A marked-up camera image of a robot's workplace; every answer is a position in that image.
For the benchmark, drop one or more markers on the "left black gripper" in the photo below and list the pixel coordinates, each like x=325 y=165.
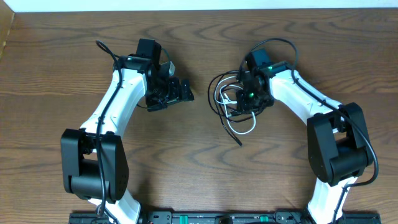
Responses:
x=176 y=96

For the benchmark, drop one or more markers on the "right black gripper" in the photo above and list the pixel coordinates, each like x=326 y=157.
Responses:
x=244 y=105

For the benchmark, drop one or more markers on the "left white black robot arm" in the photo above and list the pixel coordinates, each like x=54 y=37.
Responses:
x=94 y=162

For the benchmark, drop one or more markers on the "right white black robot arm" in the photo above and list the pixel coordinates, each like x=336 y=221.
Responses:
x=338 y=143

